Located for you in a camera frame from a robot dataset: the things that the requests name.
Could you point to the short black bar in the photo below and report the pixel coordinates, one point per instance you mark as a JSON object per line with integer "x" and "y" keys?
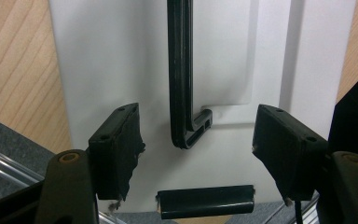
{"x": 205, "y": 202}

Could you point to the black L-shaped bracket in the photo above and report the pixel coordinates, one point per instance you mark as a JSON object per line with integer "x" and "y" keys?
{"x": 180, "y": 77}

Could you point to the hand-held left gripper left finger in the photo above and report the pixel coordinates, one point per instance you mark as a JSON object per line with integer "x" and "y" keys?
{"x": 115, "y": 149}

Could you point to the black box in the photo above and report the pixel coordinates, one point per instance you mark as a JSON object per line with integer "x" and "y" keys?
{"x": 357, "y": 118}

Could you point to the white plastic board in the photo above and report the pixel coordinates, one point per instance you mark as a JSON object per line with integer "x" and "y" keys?
{"x": 112, "y": 62}

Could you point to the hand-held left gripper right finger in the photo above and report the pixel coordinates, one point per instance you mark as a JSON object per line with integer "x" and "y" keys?
{"x": 289, "y": 149}

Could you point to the aluminium rail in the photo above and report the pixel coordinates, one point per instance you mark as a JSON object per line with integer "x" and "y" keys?
{"x": 6, "y": 168}

